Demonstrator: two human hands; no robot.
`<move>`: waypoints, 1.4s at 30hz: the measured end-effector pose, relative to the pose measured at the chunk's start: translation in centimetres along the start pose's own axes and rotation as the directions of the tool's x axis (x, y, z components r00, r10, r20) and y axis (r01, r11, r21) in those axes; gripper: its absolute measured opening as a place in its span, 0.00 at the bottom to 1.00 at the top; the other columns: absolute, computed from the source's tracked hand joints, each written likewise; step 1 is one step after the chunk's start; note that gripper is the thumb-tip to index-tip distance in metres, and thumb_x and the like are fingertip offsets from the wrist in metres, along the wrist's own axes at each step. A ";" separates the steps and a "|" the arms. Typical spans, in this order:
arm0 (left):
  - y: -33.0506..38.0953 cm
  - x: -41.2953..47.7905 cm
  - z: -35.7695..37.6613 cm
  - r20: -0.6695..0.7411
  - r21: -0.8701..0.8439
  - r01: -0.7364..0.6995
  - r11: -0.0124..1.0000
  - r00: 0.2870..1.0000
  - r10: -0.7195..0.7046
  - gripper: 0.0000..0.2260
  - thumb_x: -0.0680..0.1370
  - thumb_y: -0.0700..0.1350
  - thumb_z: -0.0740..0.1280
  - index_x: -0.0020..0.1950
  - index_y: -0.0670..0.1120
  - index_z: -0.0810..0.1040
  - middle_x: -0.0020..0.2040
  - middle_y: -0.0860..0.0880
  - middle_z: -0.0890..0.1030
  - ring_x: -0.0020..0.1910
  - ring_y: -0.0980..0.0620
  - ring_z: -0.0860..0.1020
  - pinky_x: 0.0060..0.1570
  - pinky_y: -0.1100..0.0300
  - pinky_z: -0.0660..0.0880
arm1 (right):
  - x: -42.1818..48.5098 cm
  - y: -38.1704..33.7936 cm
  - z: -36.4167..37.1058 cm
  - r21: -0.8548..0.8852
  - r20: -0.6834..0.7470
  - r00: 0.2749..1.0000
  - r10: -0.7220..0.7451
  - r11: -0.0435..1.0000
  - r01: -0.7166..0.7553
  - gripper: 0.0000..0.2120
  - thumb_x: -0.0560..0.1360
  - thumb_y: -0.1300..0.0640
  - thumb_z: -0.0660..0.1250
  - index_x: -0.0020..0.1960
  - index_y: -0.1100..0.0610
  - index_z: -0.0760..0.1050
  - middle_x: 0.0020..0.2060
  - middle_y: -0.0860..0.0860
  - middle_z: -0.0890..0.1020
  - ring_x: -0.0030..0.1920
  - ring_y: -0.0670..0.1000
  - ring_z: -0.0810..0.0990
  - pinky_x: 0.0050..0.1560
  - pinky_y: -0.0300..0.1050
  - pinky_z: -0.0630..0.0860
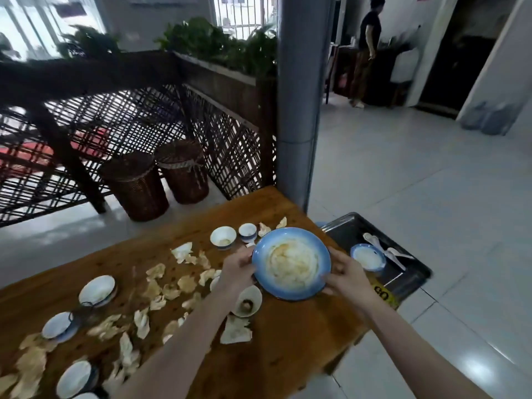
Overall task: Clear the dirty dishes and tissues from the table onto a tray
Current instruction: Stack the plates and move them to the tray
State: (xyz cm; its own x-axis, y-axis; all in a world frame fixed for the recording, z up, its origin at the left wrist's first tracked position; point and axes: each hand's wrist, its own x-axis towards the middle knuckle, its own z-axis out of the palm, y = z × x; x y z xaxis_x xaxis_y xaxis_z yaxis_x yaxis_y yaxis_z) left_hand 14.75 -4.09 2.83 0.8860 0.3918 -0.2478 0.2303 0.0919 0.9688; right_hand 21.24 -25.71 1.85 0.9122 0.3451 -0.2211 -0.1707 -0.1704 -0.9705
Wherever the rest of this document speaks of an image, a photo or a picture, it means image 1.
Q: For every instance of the white bowl with brown scrap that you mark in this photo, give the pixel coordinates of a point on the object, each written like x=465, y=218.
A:
x=248, y=302

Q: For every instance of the clear water jug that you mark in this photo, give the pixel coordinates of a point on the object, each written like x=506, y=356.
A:
x=474, y=116
x=501, y=118

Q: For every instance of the blue patterned small cup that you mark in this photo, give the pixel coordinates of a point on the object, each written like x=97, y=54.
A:
x=247, y=232

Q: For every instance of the small blue bowl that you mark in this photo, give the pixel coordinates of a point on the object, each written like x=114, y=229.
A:
x=368, y=257

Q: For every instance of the white ceramic spoon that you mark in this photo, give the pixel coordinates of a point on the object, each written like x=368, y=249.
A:
x=399, y=254
x=376, y=243

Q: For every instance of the person's right forearm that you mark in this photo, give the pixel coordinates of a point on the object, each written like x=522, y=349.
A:
x=415, y=349

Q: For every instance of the white small bowl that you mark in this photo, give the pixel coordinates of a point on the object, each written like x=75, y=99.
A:
x=223, y=237
x=215, y=283
x=97, y=290
x=75, y=378

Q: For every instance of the person's left thumb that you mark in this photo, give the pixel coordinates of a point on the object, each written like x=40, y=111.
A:
x=246, y=255

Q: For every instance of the person's right hand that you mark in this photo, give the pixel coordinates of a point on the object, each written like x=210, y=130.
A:
x=351, y=280

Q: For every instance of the green potted plant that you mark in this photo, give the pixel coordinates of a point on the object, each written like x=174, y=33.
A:
x=89, y=41

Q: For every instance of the white blue rimmed saucer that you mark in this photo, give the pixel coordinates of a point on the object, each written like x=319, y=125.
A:
x=58, y=326

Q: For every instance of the brown wicker basket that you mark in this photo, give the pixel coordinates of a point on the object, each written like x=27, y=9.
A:
x=183, y=170
x=135, y=186

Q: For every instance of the grey round pillar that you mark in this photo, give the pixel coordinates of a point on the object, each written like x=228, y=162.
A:
x=303, y=99

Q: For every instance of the person's right thumb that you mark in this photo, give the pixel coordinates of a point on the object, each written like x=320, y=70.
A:
x=336, y=259

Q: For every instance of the yellow label sticker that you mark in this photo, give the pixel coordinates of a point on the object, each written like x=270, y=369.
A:
x=384, y=294

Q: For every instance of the person's left forearm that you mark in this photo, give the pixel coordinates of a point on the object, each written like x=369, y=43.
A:
x=183, y=340

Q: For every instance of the blue rimmed plate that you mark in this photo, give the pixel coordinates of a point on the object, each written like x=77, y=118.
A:
x=291, y=263

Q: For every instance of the barred window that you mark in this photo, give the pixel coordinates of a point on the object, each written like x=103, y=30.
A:
x=243, y=14

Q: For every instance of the green plants row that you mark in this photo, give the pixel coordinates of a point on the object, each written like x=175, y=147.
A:
x=216, y=45

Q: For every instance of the dark wooden lattice partition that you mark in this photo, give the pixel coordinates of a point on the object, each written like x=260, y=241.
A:
x=124, y=116

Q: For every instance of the dark counter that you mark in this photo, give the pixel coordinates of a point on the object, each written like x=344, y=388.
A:
x=386, y=74

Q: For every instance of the scattered crumpled used tissues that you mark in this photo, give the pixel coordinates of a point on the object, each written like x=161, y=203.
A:
x=153, y=288

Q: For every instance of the metal tray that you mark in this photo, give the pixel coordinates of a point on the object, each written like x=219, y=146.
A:
x=399, y=278

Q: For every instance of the person's left hand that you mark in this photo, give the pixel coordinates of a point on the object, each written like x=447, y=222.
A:
x=235, y=270

